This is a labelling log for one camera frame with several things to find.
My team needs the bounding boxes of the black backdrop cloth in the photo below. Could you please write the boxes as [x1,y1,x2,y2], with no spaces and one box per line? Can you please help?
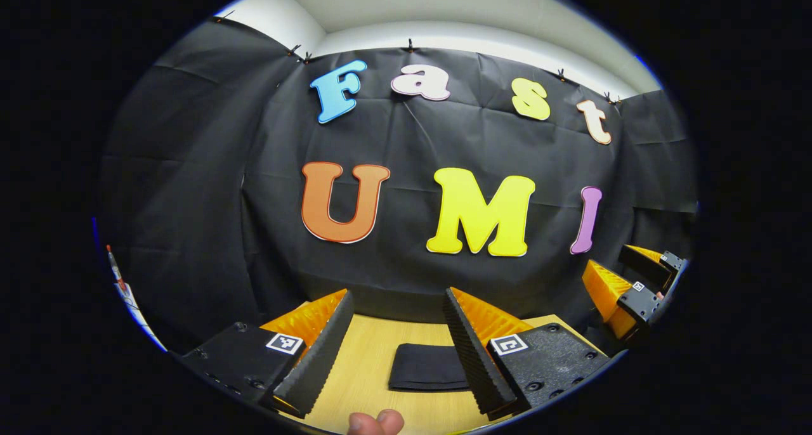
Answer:
[98,20,698,353]

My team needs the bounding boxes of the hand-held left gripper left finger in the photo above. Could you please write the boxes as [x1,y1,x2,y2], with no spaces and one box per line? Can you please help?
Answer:
[173,289,355,419]

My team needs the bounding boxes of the row of black cloth clips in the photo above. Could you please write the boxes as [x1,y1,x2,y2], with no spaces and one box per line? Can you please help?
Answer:
[213,10,622,103]

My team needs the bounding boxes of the red tipped stick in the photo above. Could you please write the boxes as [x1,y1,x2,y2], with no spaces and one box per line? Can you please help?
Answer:
[105,244,137,309]

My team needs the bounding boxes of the dark denim jeans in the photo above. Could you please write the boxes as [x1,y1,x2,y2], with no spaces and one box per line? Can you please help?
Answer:
[388,343,471,393]

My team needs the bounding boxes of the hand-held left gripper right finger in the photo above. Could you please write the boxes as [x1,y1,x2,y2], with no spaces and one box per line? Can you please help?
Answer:
[443,287,611,421]

